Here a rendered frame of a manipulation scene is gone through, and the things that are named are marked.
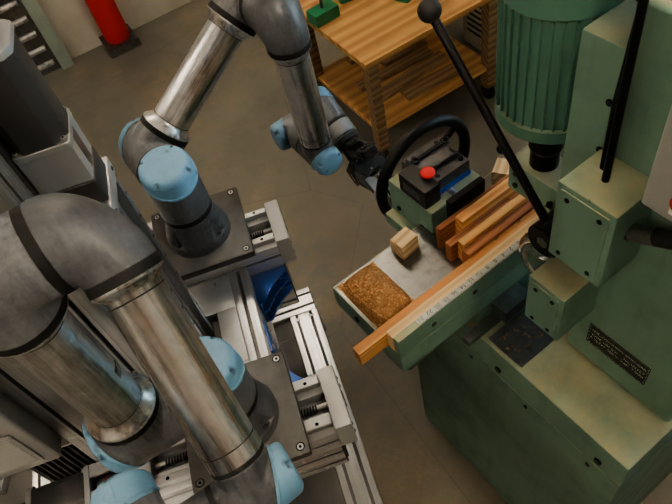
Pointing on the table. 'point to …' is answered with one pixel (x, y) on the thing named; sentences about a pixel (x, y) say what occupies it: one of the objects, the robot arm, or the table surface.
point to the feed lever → (540, 232)
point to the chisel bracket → (542, 181)
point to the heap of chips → (375, 294)
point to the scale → (467, 283)
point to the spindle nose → (544, 156)
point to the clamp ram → (464, 195)
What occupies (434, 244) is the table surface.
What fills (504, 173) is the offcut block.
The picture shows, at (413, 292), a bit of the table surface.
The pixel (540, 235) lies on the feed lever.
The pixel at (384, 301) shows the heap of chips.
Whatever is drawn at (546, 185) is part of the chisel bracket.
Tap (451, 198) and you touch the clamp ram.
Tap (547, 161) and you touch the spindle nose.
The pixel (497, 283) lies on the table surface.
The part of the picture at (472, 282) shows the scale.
